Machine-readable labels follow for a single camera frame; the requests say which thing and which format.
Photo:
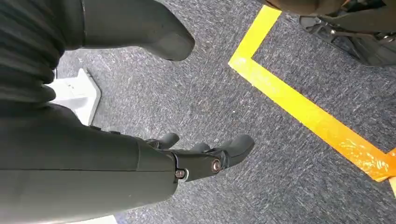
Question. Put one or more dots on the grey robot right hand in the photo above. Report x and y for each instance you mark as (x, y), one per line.
(77, 173)

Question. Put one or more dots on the white stand base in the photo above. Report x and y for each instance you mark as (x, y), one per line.
(79, 95)

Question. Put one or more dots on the ribbed grey right arm sleeve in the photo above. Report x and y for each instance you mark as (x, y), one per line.
(28, 46)

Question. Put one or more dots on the yellow floor tape line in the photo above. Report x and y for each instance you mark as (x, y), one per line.
(297, 105)

